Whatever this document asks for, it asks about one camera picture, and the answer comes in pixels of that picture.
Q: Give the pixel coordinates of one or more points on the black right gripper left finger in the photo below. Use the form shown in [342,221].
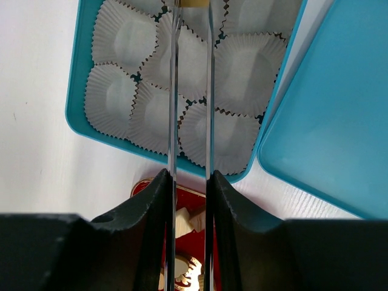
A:
[118,250]

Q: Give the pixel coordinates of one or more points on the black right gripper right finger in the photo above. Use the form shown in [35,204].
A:
[258,251]

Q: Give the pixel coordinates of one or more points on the stainless steel tongs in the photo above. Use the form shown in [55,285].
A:
[170,246]

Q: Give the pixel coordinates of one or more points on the tan chocolate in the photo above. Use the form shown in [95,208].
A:
[193,3]

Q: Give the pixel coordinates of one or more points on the red lacquer tray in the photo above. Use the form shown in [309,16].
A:
[190,247]

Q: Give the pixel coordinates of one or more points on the teal tin lid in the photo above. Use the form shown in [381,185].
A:
[328,135]

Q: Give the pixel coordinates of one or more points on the teal tin box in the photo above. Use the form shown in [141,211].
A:
[120,77]

